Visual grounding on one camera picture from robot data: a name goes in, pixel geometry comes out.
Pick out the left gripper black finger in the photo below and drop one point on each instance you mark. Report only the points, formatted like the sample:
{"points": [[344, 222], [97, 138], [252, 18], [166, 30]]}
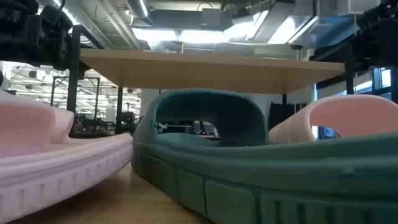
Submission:
{"points": [[59, 49]]}

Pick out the pink foam slide sandal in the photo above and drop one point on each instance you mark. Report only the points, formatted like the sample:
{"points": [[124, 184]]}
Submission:
{"points": [[62, 161], [357, 102]]}

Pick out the green foam slide sandal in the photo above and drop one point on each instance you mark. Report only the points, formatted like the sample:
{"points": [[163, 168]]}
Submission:
{"points": [[248, 174]]}

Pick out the wooden shelf with black legs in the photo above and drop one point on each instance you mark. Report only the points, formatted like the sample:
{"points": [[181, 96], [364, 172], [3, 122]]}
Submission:
{"points": [[202, 71]]}

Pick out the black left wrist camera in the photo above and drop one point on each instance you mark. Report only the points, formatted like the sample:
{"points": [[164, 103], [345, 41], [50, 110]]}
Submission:
{"points": [[56, 18]]}

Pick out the black background stand frame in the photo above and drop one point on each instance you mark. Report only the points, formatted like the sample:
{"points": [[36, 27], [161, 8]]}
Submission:
{"points": [[53, 93]]}

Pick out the rectangular silver ventilation duct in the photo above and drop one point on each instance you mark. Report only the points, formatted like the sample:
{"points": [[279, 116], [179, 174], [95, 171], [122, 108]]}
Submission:
{"points": [[326, 21]]}

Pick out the black dome ceiling camera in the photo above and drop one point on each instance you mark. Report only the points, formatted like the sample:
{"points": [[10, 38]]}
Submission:
{"points": [[296, 46]]}

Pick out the round silver ventilation duct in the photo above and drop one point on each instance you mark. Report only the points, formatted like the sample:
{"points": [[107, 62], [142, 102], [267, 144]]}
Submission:
{"points": [[138, 7]]}

